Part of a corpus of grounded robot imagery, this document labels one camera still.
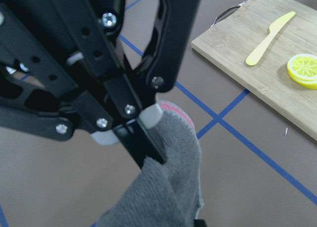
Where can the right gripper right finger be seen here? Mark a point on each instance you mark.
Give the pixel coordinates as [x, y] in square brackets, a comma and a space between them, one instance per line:
[161, 63]

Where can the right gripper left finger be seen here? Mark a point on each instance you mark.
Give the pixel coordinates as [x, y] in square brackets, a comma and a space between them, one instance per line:
[62, 68]

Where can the grey and pink cloth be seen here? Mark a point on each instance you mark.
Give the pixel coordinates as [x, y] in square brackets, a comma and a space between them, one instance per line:
[167, 195]

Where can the bamboo cutting board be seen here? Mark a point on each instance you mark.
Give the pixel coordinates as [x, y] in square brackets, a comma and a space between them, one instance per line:
[228, 43]

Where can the yellow plastic knife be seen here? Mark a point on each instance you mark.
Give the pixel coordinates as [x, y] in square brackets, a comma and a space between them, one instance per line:
[256, 54]

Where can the yellow lemon slices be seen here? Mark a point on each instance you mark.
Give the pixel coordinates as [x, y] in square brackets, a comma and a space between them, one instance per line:
[302, 68]

